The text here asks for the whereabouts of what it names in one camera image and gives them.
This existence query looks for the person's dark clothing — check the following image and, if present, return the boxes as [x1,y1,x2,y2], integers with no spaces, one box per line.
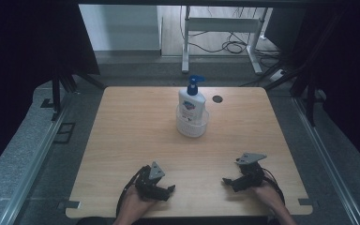
[75,216,116,225]

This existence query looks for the black tripod stand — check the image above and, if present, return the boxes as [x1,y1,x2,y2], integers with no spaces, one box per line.
[263,60,319,128]
[51,67,106,122]

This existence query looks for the aluminium rail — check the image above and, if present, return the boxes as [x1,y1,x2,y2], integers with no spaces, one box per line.
[0,93,73,225]
[292,97,360,225]

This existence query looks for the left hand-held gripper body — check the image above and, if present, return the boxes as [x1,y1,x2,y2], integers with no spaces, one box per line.
[133,160,172,202]

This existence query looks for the white plastic basket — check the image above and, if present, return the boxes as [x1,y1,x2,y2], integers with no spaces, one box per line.
[175,104,211,139]

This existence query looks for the black curtain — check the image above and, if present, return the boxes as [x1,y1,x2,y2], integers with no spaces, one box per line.
[289,0,360,177]
[0,0,101,181]

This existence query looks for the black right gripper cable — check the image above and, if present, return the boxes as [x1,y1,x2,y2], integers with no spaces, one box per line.
[261,168,287,207]

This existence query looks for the white pump bottle blue cap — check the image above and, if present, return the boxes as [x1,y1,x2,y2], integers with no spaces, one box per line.
[177,74,207,127]

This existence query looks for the black floor cables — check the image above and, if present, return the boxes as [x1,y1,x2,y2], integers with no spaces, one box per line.
[179,6,283,60]

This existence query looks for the white power strip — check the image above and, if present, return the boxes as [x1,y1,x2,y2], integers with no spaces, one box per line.
[269,68,287,81]

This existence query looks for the person's left hand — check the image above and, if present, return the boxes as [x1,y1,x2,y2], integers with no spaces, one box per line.
[118,185,158,221]

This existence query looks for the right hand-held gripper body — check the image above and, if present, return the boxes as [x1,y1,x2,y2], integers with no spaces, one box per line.
[234,152,268,190]

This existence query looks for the white metal desk frame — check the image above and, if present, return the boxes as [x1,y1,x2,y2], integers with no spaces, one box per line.
[181,5,268,76]

